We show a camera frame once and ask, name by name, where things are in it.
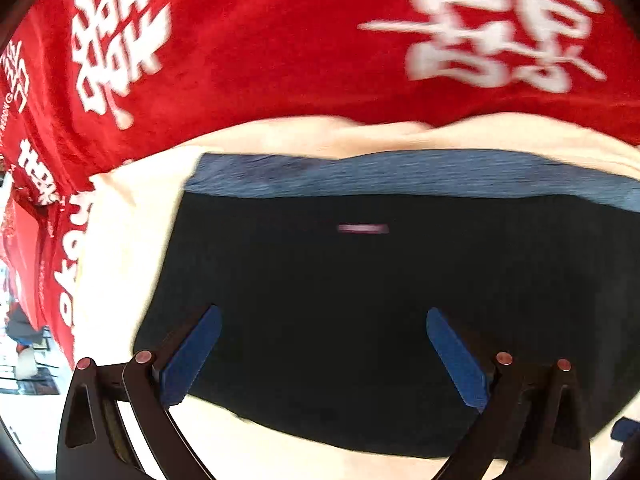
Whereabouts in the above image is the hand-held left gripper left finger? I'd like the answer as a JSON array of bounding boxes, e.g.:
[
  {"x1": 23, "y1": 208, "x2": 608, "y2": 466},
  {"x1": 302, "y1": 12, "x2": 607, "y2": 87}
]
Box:
[{"x1": 56, "y1": 304, "x2": 223, "y2": 480}]

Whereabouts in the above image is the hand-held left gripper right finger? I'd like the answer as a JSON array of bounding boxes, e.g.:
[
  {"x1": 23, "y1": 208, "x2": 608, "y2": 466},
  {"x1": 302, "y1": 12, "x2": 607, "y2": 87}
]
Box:
[{"x1": 426, "y1": 307, "x2": 592, "y2": 480}]

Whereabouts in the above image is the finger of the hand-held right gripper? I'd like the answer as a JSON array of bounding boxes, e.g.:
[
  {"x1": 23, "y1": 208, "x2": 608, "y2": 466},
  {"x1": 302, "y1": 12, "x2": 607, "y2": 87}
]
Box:
[{"x1": 611, "y1": 417, "x2": 640, "y2": 461}]

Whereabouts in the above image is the black pants grey waistband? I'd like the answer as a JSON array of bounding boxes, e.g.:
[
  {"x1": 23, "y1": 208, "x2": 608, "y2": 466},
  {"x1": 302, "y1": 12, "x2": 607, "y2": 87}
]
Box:
[{"x1": 132, "y1": 149, "x2": 640, "y2": 461}]

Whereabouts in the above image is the cream bed sheet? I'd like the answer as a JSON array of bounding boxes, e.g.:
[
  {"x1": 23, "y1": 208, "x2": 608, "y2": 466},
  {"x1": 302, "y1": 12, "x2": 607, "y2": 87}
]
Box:
[{"x1": 65, "y1": 115, "x2": 640, "y2": 480}]

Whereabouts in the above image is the red printed blanket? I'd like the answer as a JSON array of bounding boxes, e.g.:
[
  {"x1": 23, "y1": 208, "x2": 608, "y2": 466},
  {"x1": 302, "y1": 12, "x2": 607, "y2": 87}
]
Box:
[{"x1": 0, "y1": 0, "x2": 640, "y2": 366}]

